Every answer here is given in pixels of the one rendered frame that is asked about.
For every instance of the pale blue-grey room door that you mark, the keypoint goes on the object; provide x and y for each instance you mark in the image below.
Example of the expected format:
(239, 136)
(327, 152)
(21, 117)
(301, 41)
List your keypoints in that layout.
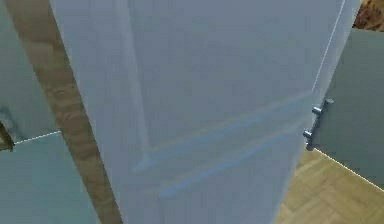
(206, 100)

